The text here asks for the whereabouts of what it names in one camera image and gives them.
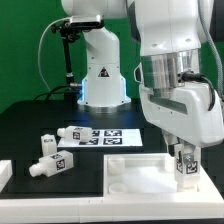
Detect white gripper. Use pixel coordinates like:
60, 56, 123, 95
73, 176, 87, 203
139, 83, 224, 165

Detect white square tabletop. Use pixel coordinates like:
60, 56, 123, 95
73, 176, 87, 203
103, 153, 224, 204

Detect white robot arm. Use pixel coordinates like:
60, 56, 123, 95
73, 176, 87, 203
122, 0, 224, 165

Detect white marker sheet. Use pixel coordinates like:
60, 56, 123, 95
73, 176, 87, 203
58, 129, 143, 148

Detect white L-shaped fence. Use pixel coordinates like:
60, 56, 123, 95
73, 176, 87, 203
0, 155, 224, 224

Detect white block left edge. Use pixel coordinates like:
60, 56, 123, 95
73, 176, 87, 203
0, 160, 13, 193

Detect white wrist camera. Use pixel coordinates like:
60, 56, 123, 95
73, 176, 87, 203
134, 65, 142, 83

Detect black cables on table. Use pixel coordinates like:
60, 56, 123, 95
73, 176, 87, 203
33, 83, 82, 102

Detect camera on black stand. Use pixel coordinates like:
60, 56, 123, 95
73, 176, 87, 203
51, 15, 104, 92

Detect grey camera cable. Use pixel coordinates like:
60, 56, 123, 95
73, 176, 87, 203
37, 17, 72, 93

